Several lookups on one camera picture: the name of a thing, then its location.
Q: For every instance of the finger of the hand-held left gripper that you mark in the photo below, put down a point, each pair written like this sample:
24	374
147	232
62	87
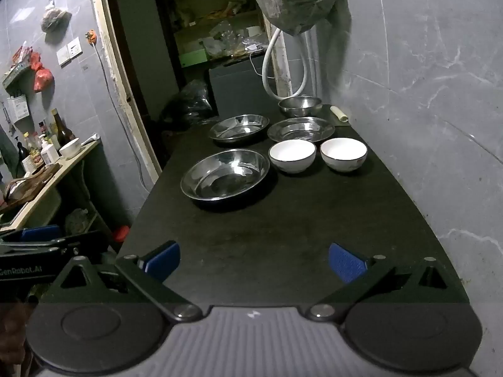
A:
39	233
78	242

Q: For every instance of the white ceramic bowl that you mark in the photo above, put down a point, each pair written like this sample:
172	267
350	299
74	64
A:
292	153
344	152

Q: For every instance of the dark grey cabinet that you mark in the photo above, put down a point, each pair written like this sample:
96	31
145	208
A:
239	86

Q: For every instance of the wooden counter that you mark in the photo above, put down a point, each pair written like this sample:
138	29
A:
59	176

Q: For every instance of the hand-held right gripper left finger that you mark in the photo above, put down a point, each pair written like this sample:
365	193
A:
163	260

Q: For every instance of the clear hanging bag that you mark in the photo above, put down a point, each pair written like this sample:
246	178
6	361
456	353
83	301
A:
55	17

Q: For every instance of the pale door frame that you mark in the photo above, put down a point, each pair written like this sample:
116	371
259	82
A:
112	66

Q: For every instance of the stainless steel bowl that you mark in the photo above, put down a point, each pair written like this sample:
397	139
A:
300	105

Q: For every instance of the cluttered storage shelf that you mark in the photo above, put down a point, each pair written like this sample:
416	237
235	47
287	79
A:
212	15

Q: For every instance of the orange plug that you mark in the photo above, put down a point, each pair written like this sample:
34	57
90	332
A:
91	36

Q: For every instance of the sauce bottle with red label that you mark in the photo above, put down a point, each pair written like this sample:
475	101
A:
34	155

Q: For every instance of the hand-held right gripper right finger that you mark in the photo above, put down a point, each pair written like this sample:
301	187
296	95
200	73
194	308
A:
346	262

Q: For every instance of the white spoon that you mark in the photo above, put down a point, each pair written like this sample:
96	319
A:
89	138

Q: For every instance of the green wall rack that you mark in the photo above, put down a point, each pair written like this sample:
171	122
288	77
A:
15	75

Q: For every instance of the dark glass bottle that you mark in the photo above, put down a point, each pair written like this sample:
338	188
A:
61	131

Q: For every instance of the small white footed bowl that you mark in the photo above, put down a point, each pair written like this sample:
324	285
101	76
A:
70	149

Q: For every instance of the red plastic bag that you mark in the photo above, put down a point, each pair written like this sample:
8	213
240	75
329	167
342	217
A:
41	76

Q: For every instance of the black plastic bag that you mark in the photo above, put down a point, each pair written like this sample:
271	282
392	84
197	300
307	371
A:
188	104

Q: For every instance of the wooden cutting board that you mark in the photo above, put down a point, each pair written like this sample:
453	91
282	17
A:
35	180

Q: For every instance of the green box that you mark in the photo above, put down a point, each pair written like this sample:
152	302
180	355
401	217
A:
194	58

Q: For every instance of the white wall switch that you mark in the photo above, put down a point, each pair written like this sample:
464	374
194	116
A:
75	47
63	57

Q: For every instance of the white plastic bottle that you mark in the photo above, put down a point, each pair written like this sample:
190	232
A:
49	153

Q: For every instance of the wide rimmed stainless steel plate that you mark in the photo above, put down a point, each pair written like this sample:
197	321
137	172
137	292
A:
300	128

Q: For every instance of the white wall calendar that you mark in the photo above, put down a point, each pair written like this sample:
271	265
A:
17	108

